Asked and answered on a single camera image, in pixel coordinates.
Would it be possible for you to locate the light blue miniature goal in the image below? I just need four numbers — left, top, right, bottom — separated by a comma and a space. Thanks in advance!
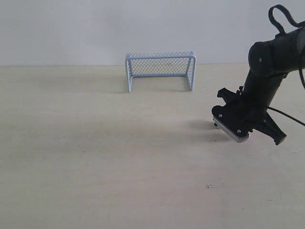
125, 51, 197, 92

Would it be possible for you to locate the black cable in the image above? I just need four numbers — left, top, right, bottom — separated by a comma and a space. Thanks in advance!
267, 4, 305, 126

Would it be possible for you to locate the black gripper silver rail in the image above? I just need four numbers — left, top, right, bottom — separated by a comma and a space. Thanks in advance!
212, 88, 286, 146

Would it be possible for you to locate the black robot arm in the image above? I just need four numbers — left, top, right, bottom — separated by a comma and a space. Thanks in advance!
212, 28, 305, 145

